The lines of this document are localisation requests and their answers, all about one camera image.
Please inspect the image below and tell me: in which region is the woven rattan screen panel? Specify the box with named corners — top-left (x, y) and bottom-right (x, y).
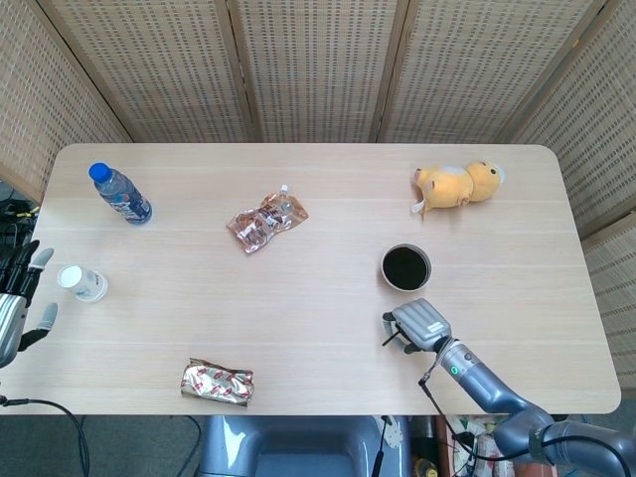
top-left (501, 0), bottom-right (636, 239)
top-left (228, 0), bottom-right (413, 145)
top-left (0, 0), bottom-right (130, 200)
top-left (377, 0), bottom-right (612, 145)
top-left (580, 213), bottom-right (636, 379)
top-left (39, 0), bottom-right (254, 145)

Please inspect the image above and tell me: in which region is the colourful printed bag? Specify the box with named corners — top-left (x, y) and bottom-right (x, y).
top-left (436, 414), bottom-right (503, 477)

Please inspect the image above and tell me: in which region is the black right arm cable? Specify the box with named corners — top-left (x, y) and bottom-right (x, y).
top-left (418, 340), bottom-right (481, 451)

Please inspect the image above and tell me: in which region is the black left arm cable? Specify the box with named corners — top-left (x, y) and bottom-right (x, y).
top-left (0, 395), bottom-right (91, 477)

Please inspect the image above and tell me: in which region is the white paper cup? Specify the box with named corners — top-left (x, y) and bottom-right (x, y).
top-left (57, 265), bottom-right (109, 303)

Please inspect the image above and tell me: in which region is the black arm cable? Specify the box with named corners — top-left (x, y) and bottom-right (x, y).
top-left (0, 395), bottom-right (91, 477)
top-left (418, 340), bottom-right (481, 451)

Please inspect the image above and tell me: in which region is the black device with yellow tag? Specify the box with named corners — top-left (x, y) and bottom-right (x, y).
top-left (0, 181), bottom-right (42, 239)

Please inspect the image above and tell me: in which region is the silver Lipton foil bag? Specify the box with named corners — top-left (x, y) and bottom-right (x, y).
top-left (179, 356), bottom-right (256, 408)

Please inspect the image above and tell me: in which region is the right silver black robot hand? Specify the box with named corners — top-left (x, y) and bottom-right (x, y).
top-left (381, 298), bottom-right (453, 355)

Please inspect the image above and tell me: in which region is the blue sports drink bottle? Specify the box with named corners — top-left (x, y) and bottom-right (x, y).
top-left (87, 162), bottom-right (154, 226)

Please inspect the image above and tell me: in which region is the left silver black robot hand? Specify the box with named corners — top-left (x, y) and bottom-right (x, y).
top-left (0, 239), bottom-right (59, 369)

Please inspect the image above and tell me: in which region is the yellow plush bear toy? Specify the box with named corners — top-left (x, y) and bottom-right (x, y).
top-left (409, 159), bottom-right (508, 219)

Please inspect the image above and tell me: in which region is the white cup with dark liquid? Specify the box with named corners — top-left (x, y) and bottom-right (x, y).
top-left (381, 242), bottom-right (432, 292)

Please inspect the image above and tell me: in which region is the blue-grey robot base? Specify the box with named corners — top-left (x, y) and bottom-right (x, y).
top-left (198, 414), bottom-right (413, 477)

